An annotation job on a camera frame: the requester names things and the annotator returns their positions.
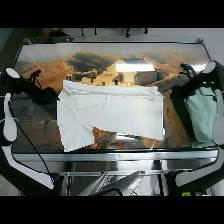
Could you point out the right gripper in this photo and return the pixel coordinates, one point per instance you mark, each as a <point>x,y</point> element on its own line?
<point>179,94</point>

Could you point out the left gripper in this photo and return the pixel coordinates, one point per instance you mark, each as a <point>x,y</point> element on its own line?
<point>46,95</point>

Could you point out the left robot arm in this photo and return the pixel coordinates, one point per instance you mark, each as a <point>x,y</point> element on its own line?
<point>13,83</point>

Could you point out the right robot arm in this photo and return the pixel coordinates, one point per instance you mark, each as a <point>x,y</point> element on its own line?
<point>213,76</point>

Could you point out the pale green garment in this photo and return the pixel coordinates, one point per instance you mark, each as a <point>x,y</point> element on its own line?
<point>201,113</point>

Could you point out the white garment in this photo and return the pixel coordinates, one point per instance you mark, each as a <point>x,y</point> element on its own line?
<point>110,113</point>

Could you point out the silver frame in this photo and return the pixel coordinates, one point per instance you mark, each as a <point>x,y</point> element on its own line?
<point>113,166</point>

